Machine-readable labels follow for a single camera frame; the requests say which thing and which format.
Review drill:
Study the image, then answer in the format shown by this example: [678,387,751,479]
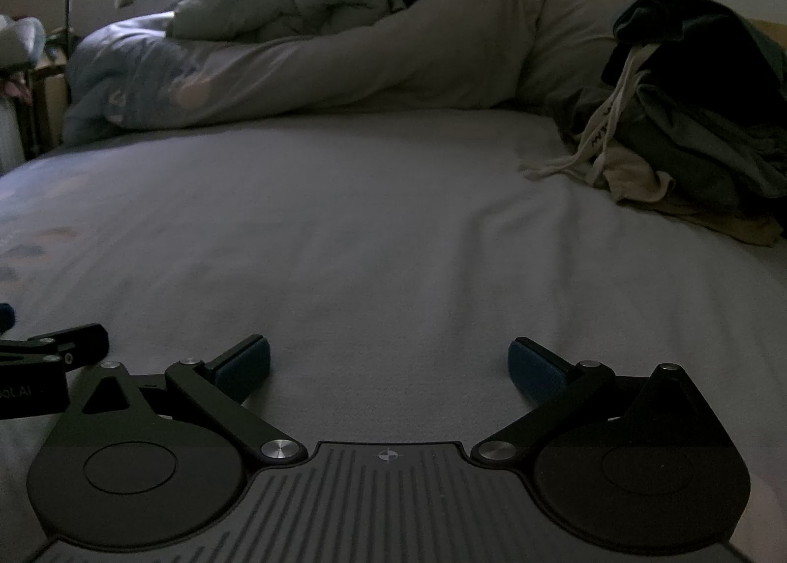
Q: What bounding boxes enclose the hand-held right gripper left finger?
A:
[64,334,309,467]

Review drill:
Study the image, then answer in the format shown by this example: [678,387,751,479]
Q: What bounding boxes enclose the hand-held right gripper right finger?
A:
[470,338,720,467]

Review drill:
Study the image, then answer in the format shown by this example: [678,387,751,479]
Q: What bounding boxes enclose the khaki brown garment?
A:
[599,145,782,247]

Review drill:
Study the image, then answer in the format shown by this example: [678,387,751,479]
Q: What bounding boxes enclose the grey drawstring sweatpants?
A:
[521,43,787,215]

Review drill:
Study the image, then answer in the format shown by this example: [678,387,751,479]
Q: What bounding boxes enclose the black pants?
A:
[601,0,787,109]

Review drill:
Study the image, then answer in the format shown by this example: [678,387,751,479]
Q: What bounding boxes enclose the white radiator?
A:
[0,96,29,171]

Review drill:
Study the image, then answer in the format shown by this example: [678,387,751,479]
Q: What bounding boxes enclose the printed bed sheet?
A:
[0,105,787,545]

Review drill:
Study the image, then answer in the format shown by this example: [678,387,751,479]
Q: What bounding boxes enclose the pink cloth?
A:
[0,74,31,103]

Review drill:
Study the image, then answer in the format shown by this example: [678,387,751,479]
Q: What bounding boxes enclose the wooden nightstand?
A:
[28,56,68,155]

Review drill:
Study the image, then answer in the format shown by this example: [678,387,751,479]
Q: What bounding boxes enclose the quilted white pillow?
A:
[0,15,47,72]

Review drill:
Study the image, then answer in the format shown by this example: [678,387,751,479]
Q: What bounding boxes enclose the blue-grey printed duvet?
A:
[61,0,554,149]

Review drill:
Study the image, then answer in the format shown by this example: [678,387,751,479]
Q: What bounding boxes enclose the wooden headboard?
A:
[747,16,787,48]

